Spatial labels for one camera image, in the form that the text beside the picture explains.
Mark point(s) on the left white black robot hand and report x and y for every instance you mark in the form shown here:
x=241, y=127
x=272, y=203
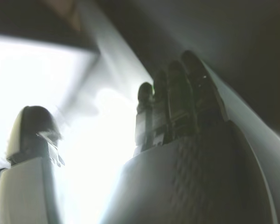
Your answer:
x=189, y=175

